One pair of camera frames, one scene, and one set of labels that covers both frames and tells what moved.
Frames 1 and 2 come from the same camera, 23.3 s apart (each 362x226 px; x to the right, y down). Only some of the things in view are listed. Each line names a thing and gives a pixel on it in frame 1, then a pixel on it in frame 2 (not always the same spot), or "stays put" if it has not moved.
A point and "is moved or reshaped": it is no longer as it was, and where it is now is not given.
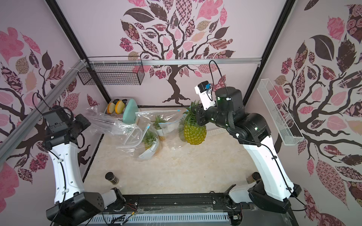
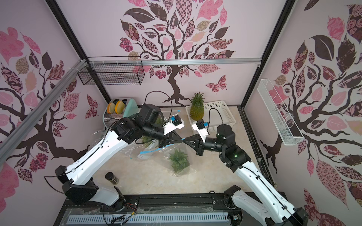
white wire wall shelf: x=288 y=130 stays put
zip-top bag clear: x=141 y=141 is moved or reshaped
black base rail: x=192 y=203 stays put
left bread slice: x=111 y=108 stays put
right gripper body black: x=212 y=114 → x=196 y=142
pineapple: x=194 y=133 is moved or reshaped
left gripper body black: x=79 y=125 → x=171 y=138
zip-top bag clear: x=124 y=135 → x=98 y=136
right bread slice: x=119 y=107 stays put
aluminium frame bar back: x=174 y=61 stays put
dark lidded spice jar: x=111 y=176 stays put
